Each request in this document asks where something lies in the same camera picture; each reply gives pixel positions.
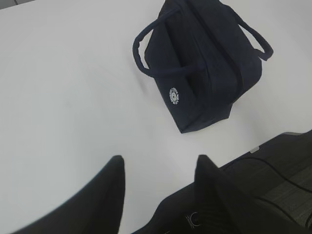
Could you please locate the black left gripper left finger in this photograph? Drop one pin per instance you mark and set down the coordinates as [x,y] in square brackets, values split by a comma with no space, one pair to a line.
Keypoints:
[96,209]

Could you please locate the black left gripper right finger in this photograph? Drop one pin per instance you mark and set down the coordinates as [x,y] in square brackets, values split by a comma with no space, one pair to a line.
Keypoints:
[223,208]

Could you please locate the dark navy fabric lunch bag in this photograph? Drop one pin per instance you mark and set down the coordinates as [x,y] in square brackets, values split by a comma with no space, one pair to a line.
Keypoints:
[203,57]

